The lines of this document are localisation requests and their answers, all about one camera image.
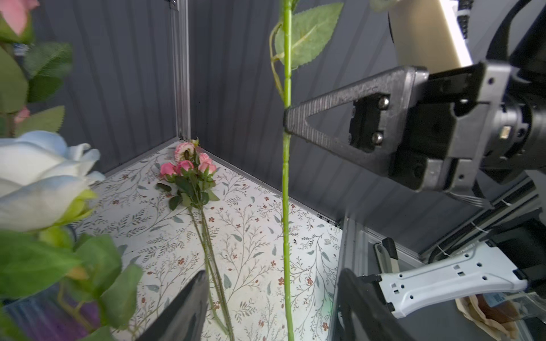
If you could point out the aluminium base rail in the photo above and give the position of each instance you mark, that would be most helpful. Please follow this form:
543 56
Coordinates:
497 258

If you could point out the purple blue glass vase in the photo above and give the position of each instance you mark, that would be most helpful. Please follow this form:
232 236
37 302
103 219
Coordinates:
42 317

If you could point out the small pink rose stem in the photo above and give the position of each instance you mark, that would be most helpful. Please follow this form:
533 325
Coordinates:
205 170

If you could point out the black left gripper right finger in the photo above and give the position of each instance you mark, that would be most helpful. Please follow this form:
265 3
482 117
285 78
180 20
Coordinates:
365 313

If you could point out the magenta rose stem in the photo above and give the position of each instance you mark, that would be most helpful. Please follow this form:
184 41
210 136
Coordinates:
296 40

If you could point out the pale pink rose stem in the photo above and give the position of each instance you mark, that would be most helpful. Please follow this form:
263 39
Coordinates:
179 179

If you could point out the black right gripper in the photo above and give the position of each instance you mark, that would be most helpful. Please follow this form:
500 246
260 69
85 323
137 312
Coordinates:
468 121

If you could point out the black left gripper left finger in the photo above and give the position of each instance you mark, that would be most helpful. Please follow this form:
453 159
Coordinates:
184 318

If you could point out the pink coral rose stem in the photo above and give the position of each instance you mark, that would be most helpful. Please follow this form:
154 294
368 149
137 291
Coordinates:
31 72

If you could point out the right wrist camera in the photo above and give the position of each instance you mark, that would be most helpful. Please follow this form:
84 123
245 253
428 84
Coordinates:
427 34

